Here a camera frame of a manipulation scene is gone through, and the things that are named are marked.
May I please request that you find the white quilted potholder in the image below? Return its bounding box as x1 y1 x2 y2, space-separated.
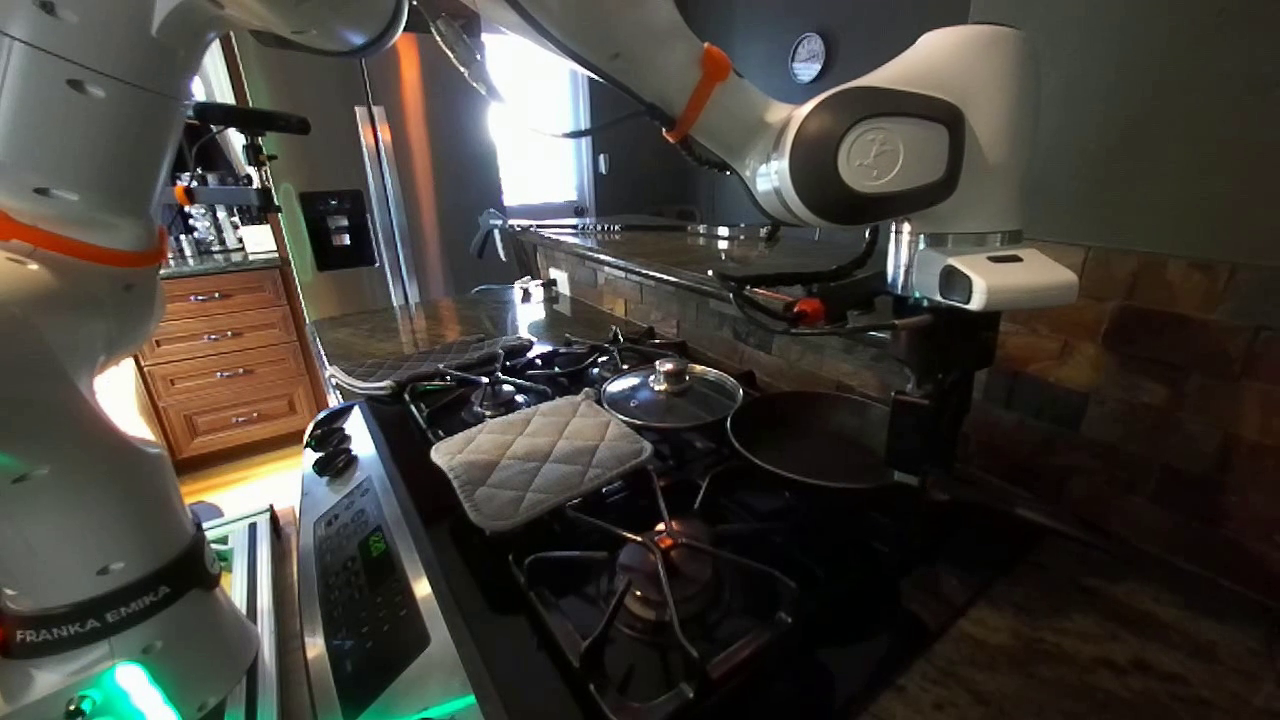
426 388 659 541

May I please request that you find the orange velcro strap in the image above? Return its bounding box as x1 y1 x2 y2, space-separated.
0 210 171 275
655 39 741 154

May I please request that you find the wrist mounted camera box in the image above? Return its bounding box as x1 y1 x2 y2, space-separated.
931 246 1084 316

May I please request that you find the black stove knob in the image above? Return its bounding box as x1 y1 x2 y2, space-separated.
312 436 363 488
302 401 361 454

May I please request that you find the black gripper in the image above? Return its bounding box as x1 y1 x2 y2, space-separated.
911 300 1010 411

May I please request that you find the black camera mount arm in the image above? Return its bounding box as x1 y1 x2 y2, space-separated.
167 133 290 224

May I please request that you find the stainless steel fridge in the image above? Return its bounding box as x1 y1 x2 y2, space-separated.
284 32 456 320

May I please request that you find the black gas stove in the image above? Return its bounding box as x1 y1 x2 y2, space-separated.
297 332 1058 720

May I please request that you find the round wall clock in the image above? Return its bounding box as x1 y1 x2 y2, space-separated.
788 27 834 90

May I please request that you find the chrome kitchen faucet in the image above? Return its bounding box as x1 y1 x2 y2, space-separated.
468 204 537 269

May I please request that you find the wall outlet plate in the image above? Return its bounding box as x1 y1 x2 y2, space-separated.
541 269 578 320

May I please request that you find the wooden drawer cabinet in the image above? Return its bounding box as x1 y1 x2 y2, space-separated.
132 264 331 473

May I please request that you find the black frying pan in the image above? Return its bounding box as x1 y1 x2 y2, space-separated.
722 388 966 496

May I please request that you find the bright window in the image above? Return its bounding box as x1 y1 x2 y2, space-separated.
478 32 597 215

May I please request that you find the glass lid with knob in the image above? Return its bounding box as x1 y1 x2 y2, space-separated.
594 354 747 436

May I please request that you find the black stereo camera bar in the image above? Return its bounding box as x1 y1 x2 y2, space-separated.
186 99 315 141

